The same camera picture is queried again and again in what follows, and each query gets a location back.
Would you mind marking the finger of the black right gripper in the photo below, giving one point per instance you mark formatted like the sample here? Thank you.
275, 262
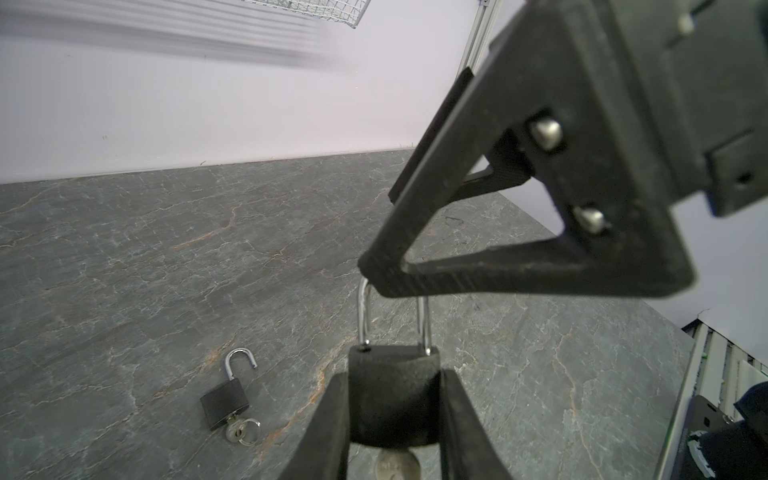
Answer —
464, 152
535, 81

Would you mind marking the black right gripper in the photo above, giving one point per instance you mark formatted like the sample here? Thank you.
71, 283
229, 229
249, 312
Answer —
680, 95

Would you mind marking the small black padlock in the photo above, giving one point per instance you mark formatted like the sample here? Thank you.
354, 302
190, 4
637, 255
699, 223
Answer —
229, 398

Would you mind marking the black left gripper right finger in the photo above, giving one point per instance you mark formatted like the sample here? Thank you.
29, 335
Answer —
465, 449

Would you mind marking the aluminium frame corner post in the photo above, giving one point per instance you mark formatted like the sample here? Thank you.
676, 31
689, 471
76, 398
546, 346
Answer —
480, 34

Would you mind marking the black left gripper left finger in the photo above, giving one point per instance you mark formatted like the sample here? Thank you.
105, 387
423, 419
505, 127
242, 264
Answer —
322, 453

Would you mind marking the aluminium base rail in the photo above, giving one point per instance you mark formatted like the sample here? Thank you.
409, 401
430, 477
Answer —
719, 426

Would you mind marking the white wire shelf basket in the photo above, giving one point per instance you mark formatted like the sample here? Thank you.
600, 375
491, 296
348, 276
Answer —
347, 12

